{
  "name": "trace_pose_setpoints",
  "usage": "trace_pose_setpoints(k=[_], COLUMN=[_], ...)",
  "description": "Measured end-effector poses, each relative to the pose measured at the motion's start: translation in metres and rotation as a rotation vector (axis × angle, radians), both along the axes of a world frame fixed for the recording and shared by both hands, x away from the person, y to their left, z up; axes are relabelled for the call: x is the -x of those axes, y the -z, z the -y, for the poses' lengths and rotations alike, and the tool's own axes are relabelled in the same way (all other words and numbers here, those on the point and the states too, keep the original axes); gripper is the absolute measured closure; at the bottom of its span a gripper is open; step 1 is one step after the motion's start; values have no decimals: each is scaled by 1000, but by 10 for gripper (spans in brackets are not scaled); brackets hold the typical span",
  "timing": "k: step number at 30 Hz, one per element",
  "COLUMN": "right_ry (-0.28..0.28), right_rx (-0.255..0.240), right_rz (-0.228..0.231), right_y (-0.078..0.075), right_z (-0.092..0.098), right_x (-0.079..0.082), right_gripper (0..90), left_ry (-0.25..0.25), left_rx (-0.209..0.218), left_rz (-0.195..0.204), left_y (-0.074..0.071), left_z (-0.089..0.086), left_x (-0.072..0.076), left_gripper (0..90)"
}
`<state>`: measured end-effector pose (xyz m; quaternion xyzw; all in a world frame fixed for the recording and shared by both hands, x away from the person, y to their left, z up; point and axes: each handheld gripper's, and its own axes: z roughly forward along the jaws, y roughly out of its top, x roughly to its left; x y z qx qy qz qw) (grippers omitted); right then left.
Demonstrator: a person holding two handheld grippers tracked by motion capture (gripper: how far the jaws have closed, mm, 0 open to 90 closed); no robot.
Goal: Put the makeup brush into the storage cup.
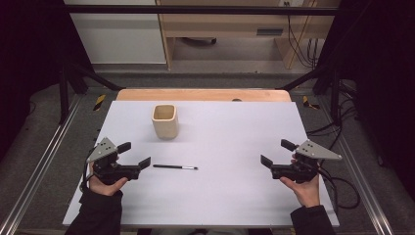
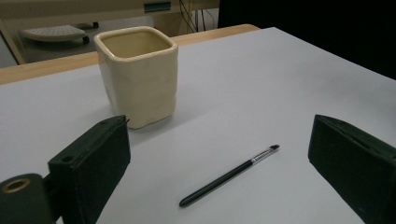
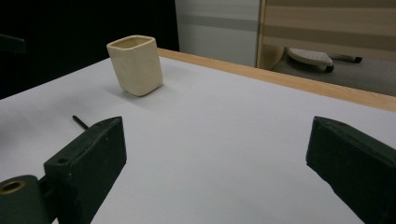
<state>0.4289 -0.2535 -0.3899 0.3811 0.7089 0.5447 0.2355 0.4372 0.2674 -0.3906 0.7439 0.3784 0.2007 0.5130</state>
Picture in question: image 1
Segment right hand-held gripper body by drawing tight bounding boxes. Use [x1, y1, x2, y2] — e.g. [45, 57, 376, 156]
[270, 139, 344, 184]

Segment wooden pen holder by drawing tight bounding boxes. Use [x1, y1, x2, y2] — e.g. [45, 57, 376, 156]
[151, 104, 180, 141]

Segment black floor cables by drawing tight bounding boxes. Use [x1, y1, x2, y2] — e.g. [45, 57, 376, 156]
[305, 80, 360, 155]

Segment aluminium rail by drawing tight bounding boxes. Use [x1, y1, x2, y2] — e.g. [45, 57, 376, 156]
[316, 97, 396, 235]
[0, 93, 83, 235]

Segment black hanging cables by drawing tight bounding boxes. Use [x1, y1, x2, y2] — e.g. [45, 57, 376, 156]
[285, 1, 320, 71]

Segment white cabinet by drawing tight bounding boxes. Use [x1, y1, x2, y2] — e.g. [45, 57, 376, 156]
[64, 0, 167, 66]

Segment black pen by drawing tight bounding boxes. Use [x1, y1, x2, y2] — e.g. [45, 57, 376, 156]
[152, 164, 200, 171]

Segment person's right hand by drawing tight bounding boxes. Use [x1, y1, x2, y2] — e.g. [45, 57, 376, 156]
[279, 175, 322, 209]

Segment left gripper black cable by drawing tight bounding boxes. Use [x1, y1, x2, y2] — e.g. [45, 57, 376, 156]
[79, 158, 96, 193]

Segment black stand legs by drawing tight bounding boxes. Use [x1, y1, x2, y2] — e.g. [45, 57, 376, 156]
[58, 61, 126, 125]
[279, 64, 343, 127]

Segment black horizontal frame bar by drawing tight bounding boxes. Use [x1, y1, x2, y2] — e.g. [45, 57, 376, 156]
[64, 4, 340, 17]

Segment wooden table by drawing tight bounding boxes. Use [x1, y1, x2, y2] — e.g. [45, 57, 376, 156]
[115, 88, 293, 103]

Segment person's left hand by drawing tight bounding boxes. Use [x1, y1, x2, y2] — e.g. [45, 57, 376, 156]
[88, 175, 129, 198]

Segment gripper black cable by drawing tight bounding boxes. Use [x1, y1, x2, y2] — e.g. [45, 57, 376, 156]
[79, 158, 96, 193]
[316, 167, 361, 211]

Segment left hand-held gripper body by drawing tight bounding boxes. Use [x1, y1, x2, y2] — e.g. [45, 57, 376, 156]
[86, 137, 142, 186]

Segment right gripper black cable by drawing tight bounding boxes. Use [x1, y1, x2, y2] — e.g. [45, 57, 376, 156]
[316, 167, 361, 211]

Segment wooden desk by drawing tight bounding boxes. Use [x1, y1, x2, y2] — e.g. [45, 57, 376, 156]
[156, 0, 341, 71]

